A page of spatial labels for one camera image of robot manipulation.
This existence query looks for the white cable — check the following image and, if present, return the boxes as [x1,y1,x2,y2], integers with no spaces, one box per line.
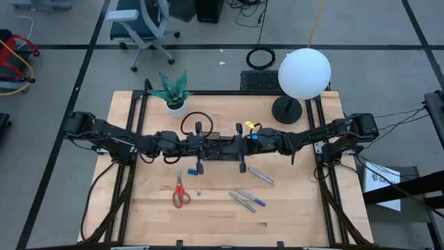
[15,16,35,49]

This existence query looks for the black mesh desk organizer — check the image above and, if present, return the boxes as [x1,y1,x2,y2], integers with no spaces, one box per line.
[203,131,241,163]

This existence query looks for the red-handled scissors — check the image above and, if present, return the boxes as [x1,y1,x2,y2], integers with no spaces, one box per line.
[171,166,192,209]

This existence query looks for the grey marker with blue cap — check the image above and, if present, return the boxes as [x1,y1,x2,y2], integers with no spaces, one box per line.
[237,189,267,208]

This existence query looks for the black computer tower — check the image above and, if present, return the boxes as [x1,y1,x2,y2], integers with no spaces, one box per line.
[195,0,225,24]

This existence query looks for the black box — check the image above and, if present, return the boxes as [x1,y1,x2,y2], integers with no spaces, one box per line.
[169,0,197,22]

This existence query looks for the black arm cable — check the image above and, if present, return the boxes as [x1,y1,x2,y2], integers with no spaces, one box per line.
[353,106,431,150]
[80,161,117,242]

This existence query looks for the yellow hanging cable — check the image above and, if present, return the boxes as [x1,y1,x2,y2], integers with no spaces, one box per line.
[307,0,327,48]

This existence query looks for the red cart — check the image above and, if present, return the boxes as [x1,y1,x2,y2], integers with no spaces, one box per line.
[0,29,40,94]

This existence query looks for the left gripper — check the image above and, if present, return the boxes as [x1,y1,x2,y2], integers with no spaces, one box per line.
[187,121,225,176]

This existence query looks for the black floor vent grille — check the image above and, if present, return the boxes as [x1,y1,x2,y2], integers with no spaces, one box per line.
[239,70,331,93]

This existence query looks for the white printed box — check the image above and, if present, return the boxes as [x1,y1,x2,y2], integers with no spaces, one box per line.
[362,161,402,212]

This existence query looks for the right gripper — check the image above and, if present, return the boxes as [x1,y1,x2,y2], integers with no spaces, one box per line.
[225,122,261,174]

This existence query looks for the snake plant in white pot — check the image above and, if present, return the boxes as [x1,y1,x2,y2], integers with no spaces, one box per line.
[148,70,193,118]

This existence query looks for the blue and grey office chair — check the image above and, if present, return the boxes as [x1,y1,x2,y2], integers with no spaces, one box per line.
[105,0,181,73]

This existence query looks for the tangled black floor cable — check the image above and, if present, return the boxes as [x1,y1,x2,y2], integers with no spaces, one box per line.
[227,0,268,46]

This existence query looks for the coiled black cable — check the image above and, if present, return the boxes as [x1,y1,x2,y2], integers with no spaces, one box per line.
[246,47,276,71]

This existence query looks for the white globe lamp black stand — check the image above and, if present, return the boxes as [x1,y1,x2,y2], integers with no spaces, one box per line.
[271,47,332,125]

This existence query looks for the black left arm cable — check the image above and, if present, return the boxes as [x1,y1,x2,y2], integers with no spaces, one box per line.
[80,161,117,242]

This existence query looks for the black left gripper cable loop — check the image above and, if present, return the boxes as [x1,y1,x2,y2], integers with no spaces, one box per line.
[180,110,214,138]

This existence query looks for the looped yellow cable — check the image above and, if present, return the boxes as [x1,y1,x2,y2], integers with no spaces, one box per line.
[0,40,35,97]

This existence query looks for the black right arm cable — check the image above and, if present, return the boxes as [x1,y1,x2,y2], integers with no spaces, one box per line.
[353,106,431,150]

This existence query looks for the black aluminium frame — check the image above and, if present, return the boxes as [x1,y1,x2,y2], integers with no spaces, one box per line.
[78,78,375,250]

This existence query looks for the black beam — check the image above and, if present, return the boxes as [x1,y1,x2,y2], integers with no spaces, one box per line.
[363,169,444,209]

